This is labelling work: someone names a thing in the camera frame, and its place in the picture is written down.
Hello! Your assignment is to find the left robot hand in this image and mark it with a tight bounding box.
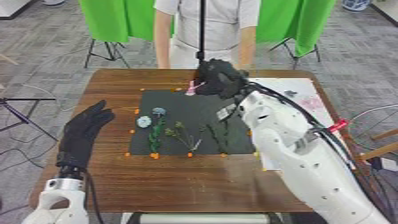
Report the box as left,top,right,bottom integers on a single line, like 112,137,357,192
57,99,118,169

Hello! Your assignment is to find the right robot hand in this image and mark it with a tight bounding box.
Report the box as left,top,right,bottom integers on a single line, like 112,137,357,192
194,58,251,99

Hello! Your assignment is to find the dark mat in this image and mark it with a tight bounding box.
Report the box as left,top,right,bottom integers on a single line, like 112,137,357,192
128,89,258,157

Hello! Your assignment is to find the person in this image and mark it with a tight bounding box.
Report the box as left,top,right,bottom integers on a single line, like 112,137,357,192
151,0,263,70

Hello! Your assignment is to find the pale blue flower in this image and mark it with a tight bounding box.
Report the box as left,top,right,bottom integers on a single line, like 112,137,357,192
135,115,155,129

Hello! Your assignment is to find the black tripod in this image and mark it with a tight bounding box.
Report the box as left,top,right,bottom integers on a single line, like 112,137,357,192
0,96,61,143

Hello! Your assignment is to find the black cloth stand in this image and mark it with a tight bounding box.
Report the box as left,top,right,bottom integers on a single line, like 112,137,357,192
267,36,324,70
84,38,132,70

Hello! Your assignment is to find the black pole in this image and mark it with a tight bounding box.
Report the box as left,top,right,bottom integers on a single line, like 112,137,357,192
196,0,208,66

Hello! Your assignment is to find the green sprig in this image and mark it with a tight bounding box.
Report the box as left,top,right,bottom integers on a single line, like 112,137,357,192
164,121,205,153
201,120,233,155

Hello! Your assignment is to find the blue and white vase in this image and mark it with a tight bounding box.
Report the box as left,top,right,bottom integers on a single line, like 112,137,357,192
341,0,373,13

